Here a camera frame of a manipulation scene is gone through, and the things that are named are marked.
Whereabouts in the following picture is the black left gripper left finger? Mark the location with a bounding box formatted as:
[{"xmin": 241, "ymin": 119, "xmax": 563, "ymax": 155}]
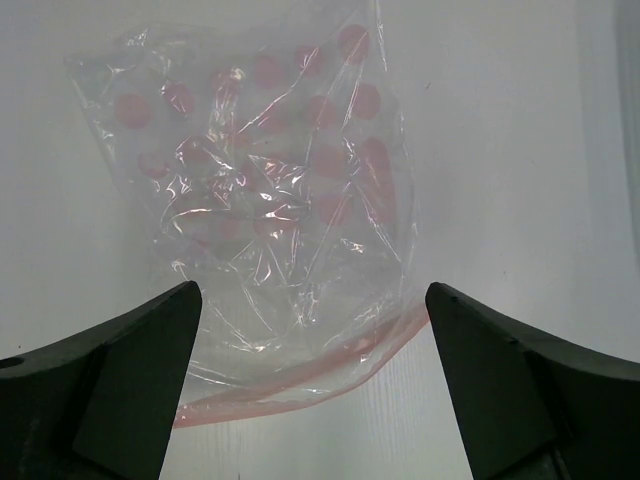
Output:
[{"xmin": 1, "ymin": 281, "xmax": 201, "ymax": 479}]

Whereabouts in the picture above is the clear zip top bag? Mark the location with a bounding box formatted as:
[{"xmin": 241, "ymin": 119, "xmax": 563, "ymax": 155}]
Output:
[{"xmin": 65, "ymin": 1, "xmax": 428, "ymax": 428}]

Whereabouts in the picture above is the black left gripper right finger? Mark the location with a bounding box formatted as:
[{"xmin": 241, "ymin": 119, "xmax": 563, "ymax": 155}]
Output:
[{"xmin": 425, "ymin": 282, "xmax": 639, "ymax": 479}]

